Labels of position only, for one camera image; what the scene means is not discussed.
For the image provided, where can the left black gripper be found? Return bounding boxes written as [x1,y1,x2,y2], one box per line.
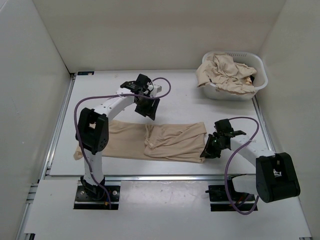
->
[134,93,161,121]

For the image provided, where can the beige trousers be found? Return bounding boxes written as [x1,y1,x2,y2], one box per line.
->
[72,120,208,164]

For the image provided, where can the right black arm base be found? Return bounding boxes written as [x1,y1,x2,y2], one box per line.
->
[205,185,256,212]

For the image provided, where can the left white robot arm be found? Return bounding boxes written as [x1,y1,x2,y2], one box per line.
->
[73,74,162,203]

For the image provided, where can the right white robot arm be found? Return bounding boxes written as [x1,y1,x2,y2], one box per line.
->
[201,119,301,203]

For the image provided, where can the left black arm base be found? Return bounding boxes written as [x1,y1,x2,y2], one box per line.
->
[73,179,121,210]

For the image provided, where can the black corner label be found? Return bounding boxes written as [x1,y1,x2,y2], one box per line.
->
[77,71,95,76]

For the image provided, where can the beige clothes pile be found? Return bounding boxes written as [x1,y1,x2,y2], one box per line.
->
[195,52,257,95]

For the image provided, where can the white laundry basket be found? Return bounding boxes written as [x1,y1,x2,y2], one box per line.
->
[195,51,268,101]

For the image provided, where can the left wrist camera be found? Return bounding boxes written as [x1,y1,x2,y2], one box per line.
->
[148,84,162,97]

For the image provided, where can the right aluminium rail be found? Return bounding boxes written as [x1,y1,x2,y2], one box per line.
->
[252,96,276,152]

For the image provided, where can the front aluminium rail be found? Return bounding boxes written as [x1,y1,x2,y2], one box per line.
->
[102,173,258,183]

